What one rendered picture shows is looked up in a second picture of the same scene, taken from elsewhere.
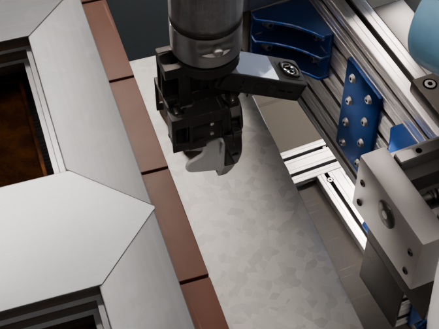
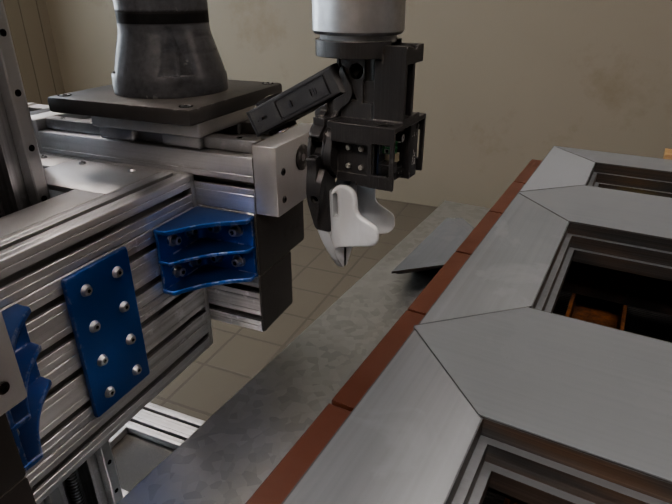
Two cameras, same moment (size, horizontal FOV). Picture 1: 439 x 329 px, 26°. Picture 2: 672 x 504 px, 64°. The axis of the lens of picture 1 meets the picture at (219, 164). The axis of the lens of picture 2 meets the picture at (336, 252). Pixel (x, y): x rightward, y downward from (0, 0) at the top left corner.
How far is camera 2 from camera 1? 1.29 m
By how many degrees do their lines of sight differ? 93
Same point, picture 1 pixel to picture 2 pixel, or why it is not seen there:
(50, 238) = (560, 363)
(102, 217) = (480, 348)
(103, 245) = (500, 328)
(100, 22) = not seen: outside the picture
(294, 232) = (237, 420)
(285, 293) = (309, 390)
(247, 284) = not seen: hidden behind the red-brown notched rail
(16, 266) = (621, 362)
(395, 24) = (18, 224)
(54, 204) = (530, 390)
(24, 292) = (621, 339)
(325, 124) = (66, 445)
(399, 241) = not seen: hidden behind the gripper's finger
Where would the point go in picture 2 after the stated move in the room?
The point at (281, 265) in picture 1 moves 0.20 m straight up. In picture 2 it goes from (283, 407) to (275, 268)
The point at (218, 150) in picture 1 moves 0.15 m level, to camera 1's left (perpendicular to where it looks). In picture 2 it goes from (360, 194) to (495, 241)
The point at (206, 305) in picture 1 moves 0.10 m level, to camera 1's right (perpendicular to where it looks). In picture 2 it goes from (431, 297) to (371, 269)
